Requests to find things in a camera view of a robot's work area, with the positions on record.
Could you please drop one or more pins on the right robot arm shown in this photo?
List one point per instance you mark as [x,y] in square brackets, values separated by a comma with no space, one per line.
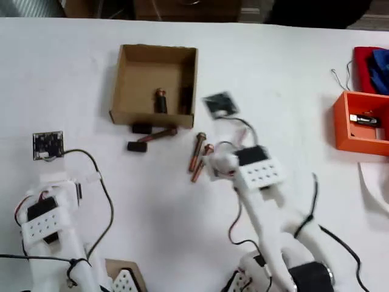
[258,210]

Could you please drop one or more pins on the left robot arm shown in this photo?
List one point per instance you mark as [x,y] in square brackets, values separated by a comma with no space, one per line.
[76,243]

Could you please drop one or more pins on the black sleeve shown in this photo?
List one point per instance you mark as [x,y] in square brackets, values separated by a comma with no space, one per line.
[186,100]
[137,147]
[141,128]

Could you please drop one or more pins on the copper bolt in black sleeve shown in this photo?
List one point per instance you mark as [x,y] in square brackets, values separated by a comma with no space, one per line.
[160,102]

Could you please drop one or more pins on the brown cardboard box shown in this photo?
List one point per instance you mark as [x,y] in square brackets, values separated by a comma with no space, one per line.
[143,91]

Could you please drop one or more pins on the orange box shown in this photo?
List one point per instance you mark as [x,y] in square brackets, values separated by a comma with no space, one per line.
[343,121]

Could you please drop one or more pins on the black flash drive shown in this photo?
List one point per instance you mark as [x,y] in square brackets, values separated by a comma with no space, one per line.
[366,120]

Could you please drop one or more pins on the red cloth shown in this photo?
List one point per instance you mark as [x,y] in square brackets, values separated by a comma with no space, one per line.
[360,70]

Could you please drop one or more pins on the blue cloth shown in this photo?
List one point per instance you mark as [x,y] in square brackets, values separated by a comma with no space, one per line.
[380,70]

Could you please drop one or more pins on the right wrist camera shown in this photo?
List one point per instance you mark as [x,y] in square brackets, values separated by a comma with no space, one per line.
[221,104]

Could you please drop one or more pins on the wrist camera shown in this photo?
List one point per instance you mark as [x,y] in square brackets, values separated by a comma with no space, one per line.
[48,145]
[221,104]

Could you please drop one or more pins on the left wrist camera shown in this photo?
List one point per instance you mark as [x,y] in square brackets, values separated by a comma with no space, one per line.
[48,145]

